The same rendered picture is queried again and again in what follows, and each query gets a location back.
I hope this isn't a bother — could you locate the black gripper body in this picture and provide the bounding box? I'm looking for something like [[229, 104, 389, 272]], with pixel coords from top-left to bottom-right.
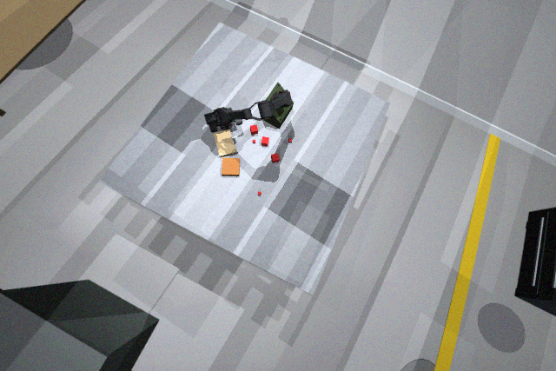
[[209, 119, 242, 133]]

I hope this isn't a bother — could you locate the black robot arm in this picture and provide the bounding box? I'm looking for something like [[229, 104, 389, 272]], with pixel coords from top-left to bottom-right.
[[204, 89, 292, 125]]

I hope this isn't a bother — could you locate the pale yellow square block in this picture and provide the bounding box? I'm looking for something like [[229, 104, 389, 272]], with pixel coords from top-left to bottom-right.
[[214, 129, 236, 157]]

